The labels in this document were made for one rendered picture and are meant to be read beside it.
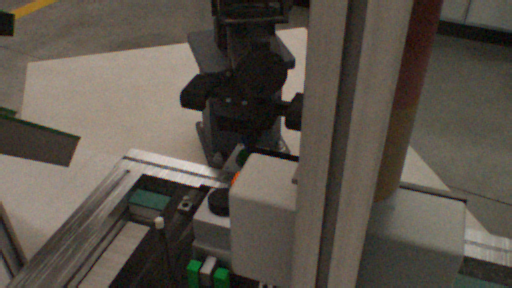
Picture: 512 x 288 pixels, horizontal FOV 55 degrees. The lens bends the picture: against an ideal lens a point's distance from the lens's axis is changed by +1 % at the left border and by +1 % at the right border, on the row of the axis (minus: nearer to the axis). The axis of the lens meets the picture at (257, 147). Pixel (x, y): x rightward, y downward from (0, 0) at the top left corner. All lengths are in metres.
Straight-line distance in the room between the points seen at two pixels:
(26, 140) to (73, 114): 0.42
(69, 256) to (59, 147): 0.15
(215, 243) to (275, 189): 0.22
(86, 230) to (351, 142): 0.51
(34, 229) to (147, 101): 0.38
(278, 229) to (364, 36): 0.14
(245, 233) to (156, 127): 0.72
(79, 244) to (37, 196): 0.26
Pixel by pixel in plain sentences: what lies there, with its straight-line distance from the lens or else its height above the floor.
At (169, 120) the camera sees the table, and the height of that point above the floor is 0.86.
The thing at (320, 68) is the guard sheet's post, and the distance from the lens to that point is 0.17.
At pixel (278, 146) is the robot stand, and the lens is 0.87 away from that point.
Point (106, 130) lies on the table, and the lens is 1.00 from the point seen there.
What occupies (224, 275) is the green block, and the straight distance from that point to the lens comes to 0.48.
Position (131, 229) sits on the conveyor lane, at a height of 0.92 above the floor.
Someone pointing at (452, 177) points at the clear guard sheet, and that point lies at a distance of 0.20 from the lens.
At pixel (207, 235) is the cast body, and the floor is 1.07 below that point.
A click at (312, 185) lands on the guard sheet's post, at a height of 1.29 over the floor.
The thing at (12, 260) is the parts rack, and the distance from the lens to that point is 0.67.
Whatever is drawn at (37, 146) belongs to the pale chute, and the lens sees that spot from 0.67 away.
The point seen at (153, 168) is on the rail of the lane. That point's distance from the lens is 0.72.
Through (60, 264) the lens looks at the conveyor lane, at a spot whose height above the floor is 0.96.
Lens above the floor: 1.42
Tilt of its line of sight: 38 degrees down
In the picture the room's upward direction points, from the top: straight up
